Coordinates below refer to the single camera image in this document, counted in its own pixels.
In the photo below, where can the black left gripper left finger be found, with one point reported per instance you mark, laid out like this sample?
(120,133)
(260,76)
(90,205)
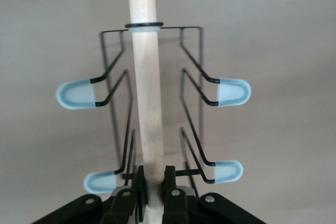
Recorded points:
(123,208)

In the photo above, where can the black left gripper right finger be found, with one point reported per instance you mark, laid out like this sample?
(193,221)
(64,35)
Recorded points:
(178,208)

